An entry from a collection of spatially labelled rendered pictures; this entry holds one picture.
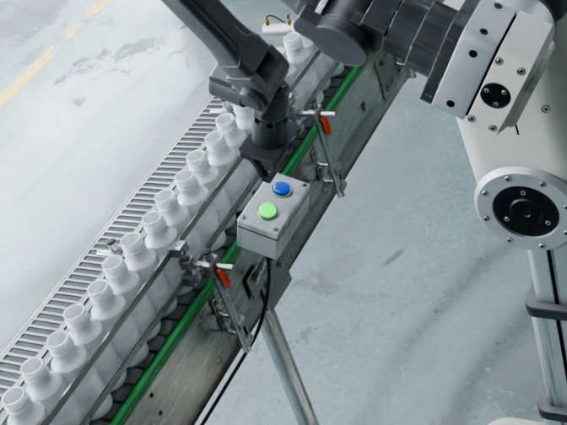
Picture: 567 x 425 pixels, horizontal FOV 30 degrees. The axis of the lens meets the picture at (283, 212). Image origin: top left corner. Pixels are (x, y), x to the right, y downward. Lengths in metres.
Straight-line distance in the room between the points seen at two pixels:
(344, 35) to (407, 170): 2.50
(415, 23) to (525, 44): 0.13
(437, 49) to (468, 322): 1.95
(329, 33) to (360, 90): 1.15
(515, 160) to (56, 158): 3.26
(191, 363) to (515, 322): 1.40
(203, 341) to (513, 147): 0.71
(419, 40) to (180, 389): 0.88
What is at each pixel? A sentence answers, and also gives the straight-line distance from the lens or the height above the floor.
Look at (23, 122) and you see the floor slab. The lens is 4.98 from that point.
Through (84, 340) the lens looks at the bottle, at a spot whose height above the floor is 1.12.
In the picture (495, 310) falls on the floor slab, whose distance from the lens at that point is 3.14.
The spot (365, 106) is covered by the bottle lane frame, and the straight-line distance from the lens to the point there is 2.42.
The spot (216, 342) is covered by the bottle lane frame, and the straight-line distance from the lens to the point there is 1.96.
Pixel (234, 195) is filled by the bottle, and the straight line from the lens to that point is 2.02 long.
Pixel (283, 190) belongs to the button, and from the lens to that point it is 1.86.
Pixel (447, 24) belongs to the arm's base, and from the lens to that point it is 1.24.
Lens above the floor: 2.17
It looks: 36 degrees down
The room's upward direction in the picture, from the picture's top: 20 degrees counter-clockwise
